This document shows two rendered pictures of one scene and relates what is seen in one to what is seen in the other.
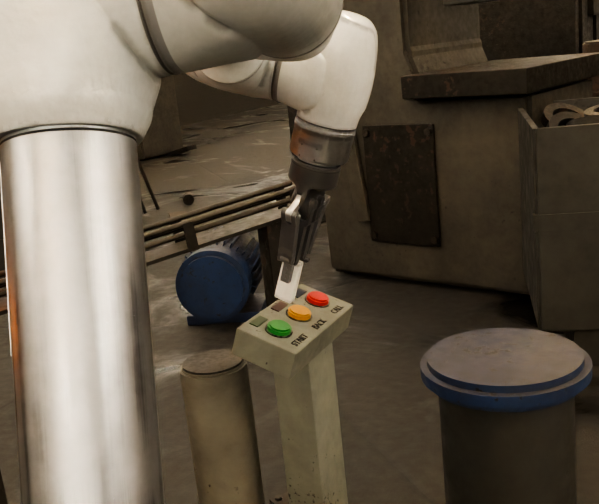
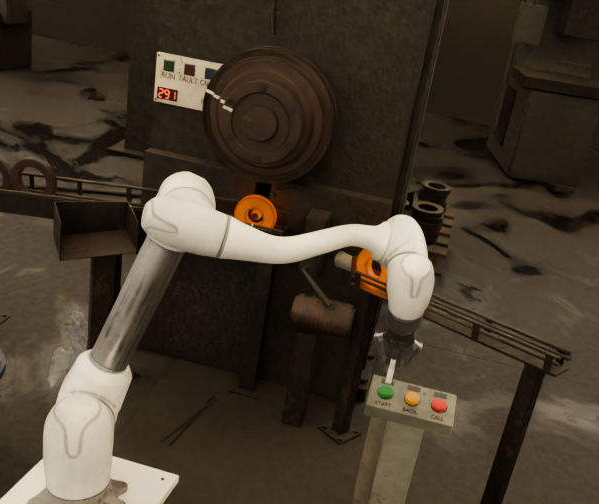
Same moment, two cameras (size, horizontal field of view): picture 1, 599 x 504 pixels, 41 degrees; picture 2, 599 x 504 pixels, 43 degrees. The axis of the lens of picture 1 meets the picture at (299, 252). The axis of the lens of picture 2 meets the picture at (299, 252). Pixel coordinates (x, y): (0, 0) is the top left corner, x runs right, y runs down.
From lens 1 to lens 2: 1.75 m
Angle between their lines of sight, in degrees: 68
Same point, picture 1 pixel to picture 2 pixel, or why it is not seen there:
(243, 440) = (379, 435)
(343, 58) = (392, 280)
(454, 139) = not seen: outside the picture
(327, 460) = (385, 479)
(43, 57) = not seen: hidden behind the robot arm
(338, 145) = (392, 320)
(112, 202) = (146, 261)
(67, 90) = not seen: hidden behind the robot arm
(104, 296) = (132, 281)
